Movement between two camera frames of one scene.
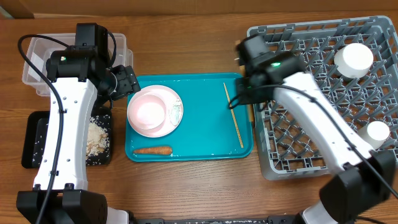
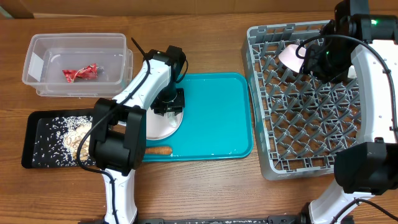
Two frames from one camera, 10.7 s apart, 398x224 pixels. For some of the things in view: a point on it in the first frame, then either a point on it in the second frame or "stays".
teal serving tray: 211,130 stays
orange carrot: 155,150 stays
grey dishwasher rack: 352,66 stays
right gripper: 245,100 to 310,66
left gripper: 128,81 to 177,107
